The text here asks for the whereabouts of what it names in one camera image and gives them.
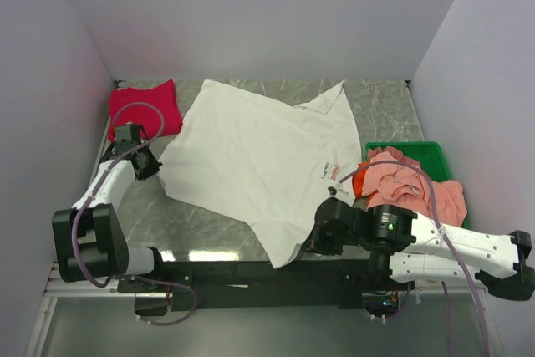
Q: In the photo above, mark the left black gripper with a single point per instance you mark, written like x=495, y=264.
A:
x=152, y=168

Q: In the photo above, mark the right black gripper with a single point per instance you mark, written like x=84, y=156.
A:
x=316, y=242

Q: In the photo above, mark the white t shirt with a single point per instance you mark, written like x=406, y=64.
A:
x=262, y=162

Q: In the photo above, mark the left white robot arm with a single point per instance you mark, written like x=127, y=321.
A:
x=88, y=238

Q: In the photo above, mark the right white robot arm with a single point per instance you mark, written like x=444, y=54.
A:
x=406, y=246

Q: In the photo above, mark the folded red t shirt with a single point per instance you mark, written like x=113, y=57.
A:
x=137, y=106

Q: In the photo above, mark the orange t shirt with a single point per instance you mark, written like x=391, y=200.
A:
x=358, y=179

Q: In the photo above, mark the pink t shirt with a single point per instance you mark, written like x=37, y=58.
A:
x=403, y=187

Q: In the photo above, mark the green plastic bin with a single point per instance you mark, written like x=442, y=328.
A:
x=428, y=153

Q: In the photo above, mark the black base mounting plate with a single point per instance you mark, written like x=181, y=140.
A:
x=241, y=284

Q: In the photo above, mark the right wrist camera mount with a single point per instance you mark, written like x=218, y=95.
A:
x=337, y=191

